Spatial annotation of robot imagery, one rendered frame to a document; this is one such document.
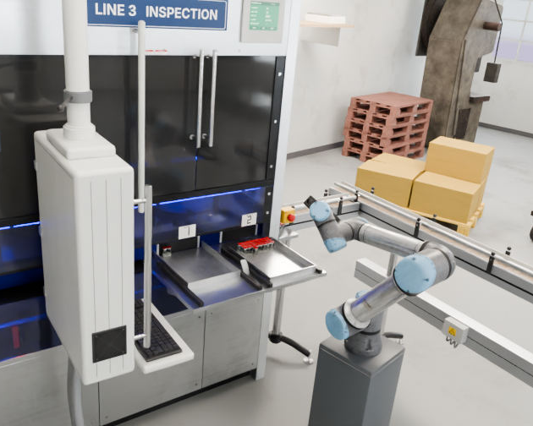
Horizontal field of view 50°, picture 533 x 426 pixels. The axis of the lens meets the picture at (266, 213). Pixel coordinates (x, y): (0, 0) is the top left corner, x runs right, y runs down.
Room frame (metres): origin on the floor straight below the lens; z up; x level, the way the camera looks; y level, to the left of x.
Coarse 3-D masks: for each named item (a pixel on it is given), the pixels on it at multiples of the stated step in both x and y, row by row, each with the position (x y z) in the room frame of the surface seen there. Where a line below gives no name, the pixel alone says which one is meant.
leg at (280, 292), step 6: (288, 240) 2.91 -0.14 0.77; (288, 246) 2.91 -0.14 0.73; (282, 288) 2.90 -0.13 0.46; (276, 294) 2.92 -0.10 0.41; (282, 294) 2.91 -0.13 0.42; (276, 300) 2.91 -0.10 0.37; (282, 300) 2.91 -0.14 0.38; (276, 306) 2.91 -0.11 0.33; (282, 306) 2.91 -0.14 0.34; (276, 312) 2.91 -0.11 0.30; (282, 312) 2.92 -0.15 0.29; (276, 318) 2.91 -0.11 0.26; (276, 324) 2.90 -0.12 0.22; (276, 330) 2.90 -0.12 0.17
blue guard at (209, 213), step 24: (240, 192) 2.52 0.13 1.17; (264, 192) 2.61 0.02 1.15; (168, 216) 2.29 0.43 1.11; (192, 216) 2.37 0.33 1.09; (216, 216) 2.44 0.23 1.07; (240, 216) 2.53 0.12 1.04; (0, 240) 1.88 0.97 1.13; (24, 240) 1.93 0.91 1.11; (0, 264) 1.87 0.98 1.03; (24, 264) 1.92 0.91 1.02
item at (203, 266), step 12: (180, 252) 2.41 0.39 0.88; (192, 252) 2.42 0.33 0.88; (204, 252) 2.43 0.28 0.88; (216, 252) 2.38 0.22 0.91; (168, 264) 2.28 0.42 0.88; (180, 264) 2.29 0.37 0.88; (192, 264) 2.30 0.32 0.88; (204, 264) 2.31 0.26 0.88; (216, 264) 2.32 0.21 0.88; (228, 264) 2.29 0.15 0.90; (180, 276) 2.12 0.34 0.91; (192, 276) 2.18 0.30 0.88; (204, 276) 2.19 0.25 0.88; (216, 276) 2.15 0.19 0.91; (228, 276) 2.19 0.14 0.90; (192, 288) 2.08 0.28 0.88
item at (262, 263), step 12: (276, 240) 2.58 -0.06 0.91; (276, 252) 2.51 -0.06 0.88; (288, 252) 2.49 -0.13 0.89; (252, 264) 2.29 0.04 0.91; (264, 264) 2.37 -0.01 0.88; (276, 264) 2.38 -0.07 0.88; (288, 264) 2.39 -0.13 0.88; (300, 264) 2.40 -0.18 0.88; (312, 264) 2.35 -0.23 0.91; (264, 276) 2.21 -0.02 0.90; (276, 276) 2.20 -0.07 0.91; (288, 276) 2.24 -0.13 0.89
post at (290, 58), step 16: (288, 32) 2.64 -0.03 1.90; (288, 48) 2.64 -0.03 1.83; (288, 64) 2.65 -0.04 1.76; (288, 80) 2.66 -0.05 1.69; (288, 96) 2.66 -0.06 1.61; (288, 112) 2.67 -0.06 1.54; (288, 128) 2.67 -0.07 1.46; (272, 208) 2.64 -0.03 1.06; (272, 224) 2.65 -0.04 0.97; (256, 368) 2.64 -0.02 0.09
